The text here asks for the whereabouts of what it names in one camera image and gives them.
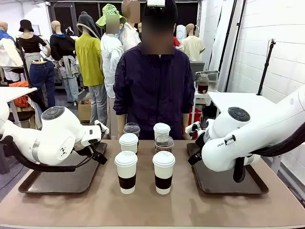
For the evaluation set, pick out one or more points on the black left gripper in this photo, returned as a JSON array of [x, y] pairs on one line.
[[89, 148]]

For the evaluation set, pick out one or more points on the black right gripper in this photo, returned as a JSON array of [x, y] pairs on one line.
[[201, 140]]

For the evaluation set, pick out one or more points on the white paper cup black sleeve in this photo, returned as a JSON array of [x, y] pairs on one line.
[[126, 171], [164, 171], [128, 143], [162, 130]]

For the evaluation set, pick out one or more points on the clear plastic iced tea cup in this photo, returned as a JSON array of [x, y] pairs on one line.
[[131, 128], [164, 143]]

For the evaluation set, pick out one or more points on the person's right forearm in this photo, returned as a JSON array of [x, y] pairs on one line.
[[121, 126]]

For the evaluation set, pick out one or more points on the person's left forearm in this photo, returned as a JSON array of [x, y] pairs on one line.
[[186, 124]]

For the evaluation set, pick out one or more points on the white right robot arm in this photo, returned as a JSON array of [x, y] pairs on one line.
[[262, 124]]

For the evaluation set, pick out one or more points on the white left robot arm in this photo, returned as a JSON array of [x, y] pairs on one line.
[[54, 140]]

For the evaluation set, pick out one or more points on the dark brown plastic tray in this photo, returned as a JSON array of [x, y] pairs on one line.
[[59, 181], [214, 183]]

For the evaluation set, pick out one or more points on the metal tray bin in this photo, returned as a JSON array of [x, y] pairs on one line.
[[212, 75]]

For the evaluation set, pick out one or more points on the red bag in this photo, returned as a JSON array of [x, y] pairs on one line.
[[194, 117]]

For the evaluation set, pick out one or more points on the cardboard box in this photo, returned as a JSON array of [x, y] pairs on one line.
[[84, 112]]

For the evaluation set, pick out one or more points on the small white side table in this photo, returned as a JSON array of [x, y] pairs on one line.
[[202, 95]]

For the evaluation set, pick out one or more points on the glass jar dark liquid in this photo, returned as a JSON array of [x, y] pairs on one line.
[[203, 87]]

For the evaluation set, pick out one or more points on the person in navy jacket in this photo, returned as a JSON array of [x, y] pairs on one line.
[[155, 95]]

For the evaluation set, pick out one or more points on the grey box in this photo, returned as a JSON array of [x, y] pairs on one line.
[[196, 66]]

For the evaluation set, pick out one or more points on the figure green hat white coat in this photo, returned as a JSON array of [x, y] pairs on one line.
[[110, 62]]

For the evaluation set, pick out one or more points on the mannequin yellow shirt grey hood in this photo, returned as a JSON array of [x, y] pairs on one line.
[[89, 62]]

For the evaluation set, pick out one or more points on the orange cloth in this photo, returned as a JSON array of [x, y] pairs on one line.
[[20, 101]]

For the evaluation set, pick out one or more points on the blue jeans display torso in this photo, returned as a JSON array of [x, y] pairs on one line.
[[43, 76]]

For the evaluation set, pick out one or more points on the white desk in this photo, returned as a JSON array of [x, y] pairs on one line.
[[14, 93]]

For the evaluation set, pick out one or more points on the black tripod stand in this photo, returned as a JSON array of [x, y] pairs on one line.
[[263, 74]]

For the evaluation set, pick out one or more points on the mannequin cream shirt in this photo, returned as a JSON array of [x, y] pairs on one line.
[[193, 47]]

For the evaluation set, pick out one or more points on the red garment figure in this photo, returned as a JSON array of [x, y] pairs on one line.
[[176, 41]]

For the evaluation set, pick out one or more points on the mannequin black hoodie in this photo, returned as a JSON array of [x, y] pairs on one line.
[[62, 45]]

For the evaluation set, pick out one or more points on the mannequin white shirt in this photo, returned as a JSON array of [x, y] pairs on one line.
[[129, 35]]

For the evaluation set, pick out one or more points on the white oval object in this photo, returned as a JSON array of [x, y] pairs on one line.
[[181, 32]]

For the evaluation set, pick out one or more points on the mannequin black hat black top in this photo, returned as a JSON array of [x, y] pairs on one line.
[[31, 44]]

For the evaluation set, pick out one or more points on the mannequin white blue jacket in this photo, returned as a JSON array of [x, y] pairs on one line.
[[8, 52]]

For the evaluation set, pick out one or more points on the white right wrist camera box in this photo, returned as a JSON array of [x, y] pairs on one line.
[[193, 128]]

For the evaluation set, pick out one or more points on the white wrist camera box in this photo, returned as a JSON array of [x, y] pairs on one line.
[[101, 126], [193, 128]]

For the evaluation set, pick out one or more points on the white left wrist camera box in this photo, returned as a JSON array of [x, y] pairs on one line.
[[101, 126]]

